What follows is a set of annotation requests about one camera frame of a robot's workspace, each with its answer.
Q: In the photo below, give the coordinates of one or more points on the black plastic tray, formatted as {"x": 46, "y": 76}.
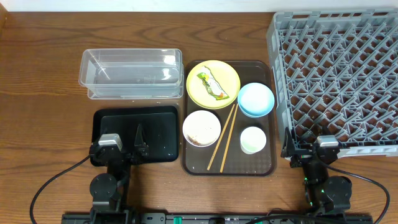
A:
{"x": 160, "y": 127}

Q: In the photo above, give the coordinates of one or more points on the green snack wrapper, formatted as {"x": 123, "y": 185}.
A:
{"x": 211, "y": 85}

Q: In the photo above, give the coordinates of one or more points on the pale green cup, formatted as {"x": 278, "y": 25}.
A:
{"x": 252, "y": 140}

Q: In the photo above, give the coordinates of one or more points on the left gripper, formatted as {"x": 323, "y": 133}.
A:
{"x": 121, "y": 153}

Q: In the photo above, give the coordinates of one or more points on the clear plastic bin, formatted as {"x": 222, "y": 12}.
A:
{"x": 114, "y": 74}

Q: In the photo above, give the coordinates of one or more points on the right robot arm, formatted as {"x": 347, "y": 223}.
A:
{"x": 327, "y": 195}

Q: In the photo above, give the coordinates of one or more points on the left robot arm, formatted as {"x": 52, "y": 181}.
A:
{"x": 109, "y": 190}

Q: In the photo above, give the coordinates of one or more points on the light blue bowl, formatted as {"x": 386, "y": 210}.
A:
{"x": 256, "y": 100}

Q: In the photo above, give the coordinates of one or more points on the white pink bowl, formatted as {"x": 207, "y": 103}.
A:
{"x": 201, "y": 128}

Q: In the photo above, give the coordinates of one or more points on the grey dishwasher rack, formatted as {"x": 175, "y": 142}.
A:
{"x": 337, "y": 70}

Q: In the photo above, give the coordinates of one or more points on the left wooden chopstick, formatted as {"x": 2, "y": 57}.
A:
{"x": 220, "y": 138}

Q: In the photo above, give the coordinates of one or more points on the brown serving tray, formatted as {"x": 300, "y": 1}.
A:
{"x": 195, "y": 160}

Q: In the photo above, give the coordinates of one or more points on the right wooden chopstick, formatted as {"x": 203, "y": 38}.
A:
{"x": 229, "y": 139}

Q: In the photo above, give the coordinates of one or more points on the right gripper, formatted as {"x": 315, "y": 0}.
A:
{"x": 308, "y": 154}

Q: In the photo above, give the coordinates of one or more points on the yellow plate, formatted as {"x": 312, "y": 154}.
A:
{"x": 227, "y": 77}

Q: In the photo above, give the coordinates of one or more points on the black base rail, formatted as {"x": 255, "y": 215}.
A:
{"x": 161, "y": 218}

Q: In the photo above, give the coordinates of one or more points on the wooden chopstick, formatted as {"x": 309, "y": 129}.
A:
{"x": 229, "y": 139}
{"x": 220, "y": 138}

